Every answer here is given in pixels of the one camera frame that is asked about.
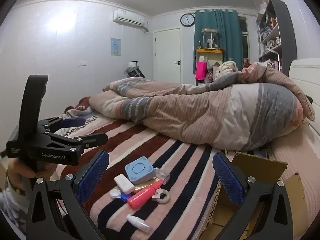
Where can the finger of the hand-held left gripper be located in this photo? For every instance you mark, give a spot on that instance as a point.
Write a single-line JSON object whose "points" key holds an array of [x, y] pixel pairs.
{"points": [[72, 122], [95, 140]]}

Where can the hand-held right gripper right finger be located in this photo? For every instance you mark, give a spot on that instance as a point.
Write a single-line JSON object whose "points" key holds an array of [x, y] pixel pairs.
{"points": [[228, 180]]}

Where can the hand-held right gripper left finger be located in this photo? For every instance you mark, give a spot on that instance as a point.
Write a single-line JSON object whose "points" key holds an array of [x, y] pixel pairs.
{"points": [[92, 177]]}

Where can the small white box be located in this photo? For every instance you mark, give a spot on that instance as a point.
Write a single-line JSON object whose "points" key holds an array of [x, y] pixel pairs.
{"points": [[123, 183]]}

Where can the cardboard box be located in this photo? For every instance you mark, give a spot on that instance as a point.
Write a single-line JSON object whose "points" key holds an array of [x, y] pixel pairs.
{"points": [[260, 165]]}

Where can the blue square case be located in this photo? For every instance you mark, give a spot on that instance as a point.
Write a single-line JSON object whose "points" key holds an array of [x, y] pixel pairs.
{"points": [[138, 170]]}

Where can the gold tube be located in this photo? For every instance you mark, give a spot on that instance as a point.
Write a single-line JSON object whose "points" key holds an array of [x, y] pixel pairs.
{"points": [[143, 186]]}

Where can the pink bottle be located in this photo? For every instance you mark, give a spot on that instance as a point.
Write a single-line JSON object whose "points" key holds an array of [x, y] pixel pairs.
{"points": [[142, 196]]}

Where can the small clear spray bottle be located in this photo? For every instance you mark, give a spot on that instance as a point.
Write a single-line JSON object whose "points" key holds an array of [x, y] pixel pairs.
{"points": [[137, 222]]}

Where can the person's left forearm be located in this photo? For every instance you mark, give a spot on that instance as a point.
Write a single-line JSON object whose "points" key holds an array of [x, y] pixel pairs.
{"points": [[12, 212]]}

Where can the person's left hand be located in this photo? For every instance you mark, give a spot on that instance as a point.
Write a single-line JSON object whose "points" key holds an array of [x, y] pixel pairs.
{"points": [[16, 172]]}

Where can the dark red patterned blanket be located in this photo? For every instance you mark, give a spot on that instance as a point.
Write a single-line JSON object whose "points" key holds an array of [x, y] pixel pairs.
{"points": [[82, 102]]}

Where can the striped blanket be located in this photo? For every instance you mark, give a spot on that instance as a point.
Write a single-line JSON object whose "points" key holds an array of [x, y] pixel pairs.
{"points": [[175, 155]]}

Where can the pink grey duvet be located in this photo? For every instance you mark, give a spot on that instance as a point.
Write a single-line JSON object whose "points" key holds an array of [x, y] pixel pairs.
{"points": [[200, 115]]}

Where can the grey backpack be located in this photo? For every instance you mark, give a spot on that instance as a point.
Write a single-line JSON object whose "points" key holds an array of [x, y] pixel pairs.
{"points": [[133, 71]]}

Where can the pink knitted pillow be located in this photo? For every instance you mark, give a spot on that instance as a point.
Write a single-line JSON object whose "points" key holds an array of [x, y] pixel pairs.
{"points": [[307, 155]]}

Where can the cream clothes pile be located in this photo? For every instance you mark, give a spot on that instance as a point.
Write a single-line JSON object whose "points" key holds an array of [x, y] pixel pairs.
{"points": [[225, 68]]}

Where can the white door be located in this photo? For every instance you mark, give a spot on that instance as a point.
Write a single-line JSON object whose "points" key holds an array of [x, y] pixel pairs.
{"points": [[167, 55]]}

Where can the pink bag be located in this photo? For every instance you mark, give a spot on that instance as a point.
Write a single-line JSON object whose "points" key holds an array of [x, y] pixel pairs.
{"points": [[201, 70]]}

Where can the white air conditioner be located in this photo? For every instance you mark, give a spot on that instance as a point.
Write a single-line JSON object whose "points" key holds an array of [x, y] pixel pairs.
{"points": [[127, 17]]}

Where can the white headboard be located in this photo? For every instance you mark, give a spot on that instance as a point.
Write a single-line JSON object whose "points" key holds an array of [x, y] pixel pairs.
{"points": [[307, 80]]}

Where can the yellow cabinet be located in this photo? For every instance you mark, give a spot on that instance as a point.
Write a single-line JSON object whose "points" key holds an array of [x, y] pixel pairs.
{"points": [[208, 51]]}

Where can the teal curtain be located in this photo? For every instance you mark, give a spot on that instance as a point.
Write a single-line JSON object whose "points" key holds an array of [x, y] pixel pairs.
{"points": [[230, 42]]}

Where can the glass display case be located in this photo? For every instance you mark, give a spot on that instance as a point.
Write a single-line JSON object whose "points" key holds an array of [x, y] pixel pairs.
{"points": [[210, 38]]}

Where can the window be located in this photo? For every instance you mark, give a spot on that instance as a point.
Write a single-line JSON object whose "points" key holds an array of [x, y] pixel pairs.
{"points": [[243, 37]]}

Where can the dark bookshelf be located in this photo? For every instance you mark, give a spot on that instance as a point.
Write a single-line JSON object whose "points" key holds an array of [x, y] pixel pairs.
{"points": [[285, 30]]}

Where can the white wall socket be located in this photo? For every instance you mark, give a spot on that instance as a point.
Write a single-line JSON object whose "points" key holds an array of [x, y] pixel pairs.
{"points": [[82, 63]]}

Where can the blue wall poster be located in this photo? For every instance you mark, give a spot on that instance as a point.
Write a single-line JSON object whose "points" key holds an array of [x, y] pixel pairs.
{"points": [[116, 46]]}

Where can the round wall clock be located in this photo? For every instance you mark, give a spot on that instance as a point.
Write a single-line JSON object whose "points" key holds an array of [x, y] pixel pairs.
{"points": [[187, 20]]}

